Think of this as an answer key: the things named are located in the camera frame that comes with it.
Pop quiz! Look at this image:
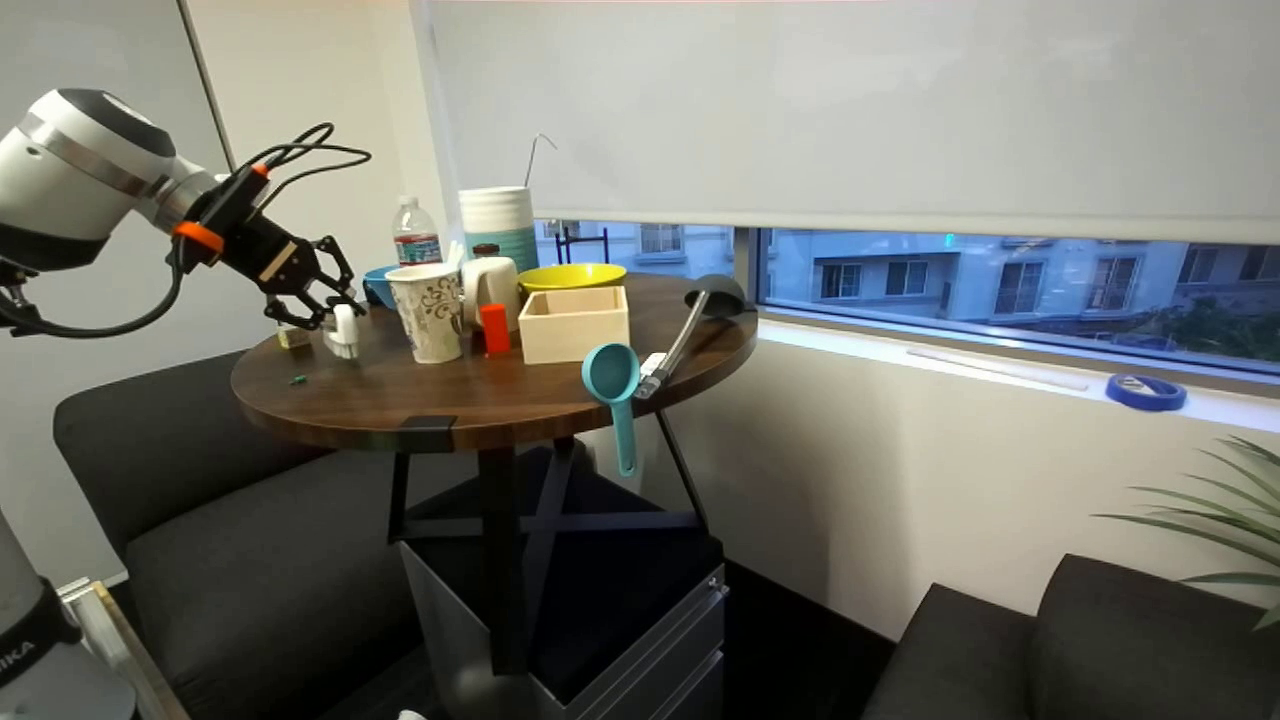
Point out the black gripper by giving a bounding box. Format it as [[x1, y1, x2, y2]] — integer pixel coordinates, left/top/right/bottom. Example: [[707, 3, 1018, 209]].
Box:
[[217, 209, 368, 331]]

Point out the white scrub brush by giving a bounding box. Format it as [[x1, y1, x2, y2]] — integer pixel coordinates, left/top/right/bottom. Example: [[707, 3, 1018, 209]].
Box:
[[325, 298, 364, 365]]

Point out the blue plastic bowl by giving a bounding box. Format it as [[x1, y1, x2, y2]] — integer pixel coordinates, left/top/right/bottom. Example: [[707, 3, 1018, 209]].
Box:
[[359, 261, 406, 310]]

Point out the patterned paper cup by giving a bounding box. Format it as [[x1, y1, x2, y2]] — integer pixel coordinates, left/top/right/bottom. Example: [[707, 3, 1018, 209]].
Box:
[[381, 261, 468, 366]]

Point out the clear plastic water bottle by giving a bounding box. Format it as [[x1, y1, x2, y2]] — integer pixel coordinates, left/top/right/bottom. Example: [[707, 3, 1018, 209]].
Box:
[[389, 196, 444, 267]]

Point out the round dark wooden table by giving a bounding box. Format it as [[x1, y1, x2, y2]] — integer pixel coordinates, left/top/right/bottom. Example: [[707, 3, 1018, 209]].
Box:
[[229, 270, 761, 683]]

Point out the small orange object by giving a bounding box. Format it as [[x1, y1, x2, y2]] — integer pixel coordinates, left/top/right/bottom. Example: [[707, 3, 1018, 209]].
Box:
[[476, 298, 516, 361]]

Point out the white and teal cup stack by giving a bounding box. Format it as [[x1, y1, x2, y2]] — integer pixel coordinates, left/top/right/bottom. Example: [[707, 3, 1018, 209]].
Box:
[[458, 185, 545, 275]]

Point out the yellow bowl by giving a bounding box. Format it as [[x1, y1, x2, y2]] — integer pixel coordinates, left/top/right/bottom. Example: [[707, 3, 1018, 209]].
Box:
[[516, 261, 633, 294]]

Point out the light wooden box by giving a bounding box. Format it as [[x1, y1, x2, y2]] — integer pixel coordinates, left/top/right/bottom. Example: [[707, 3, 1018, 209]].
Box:
[[516, 283, 633, 366]]

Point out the dark grey couch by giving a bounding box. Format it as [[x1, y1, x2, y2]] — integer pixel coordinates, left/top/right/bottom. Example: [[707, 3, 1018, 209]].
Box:
[[857, 551, 1280, 720], [53, 349, 431, 720]]

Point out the teal plastic scoop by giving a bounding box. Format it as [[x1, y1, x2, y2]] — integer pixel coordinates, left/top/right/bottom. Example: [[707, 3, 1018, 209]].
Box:
[[582, 338, 649, 484]]

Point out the white roller blind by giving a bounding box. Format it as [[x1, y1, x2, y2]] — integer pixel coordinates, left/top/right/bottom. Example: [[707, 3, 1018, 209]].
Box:
[[414, 0, 1280, 246]]

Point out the glass window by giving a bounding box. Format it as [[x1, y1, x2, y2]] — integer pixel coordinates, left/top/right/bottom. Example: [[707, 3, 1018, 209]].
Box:
[[536, 214, 1280, 392]]

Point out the blue tape roll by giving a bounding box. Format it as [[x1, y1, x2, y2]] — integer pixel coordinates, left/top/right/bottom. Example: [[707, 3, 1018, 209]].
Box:
[[1101, 366, 1191, 416]]

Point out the green leafy plant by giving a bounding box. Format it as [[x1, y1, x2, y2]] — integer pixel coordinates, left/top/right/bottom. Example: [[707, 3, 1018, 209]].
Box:
[[1096, 433, 1280, 637]]

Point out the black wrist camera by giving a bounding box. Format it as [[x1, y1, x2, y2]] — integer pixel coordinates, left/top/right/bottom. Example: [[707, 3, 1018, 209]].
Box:
[[217, 155, 293, 212]]

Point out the white metal frame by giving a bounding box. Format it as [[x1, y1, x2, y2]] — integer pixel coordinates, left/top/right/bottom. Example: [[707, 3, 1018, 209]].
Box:
[[55, 573, 194, 720]]

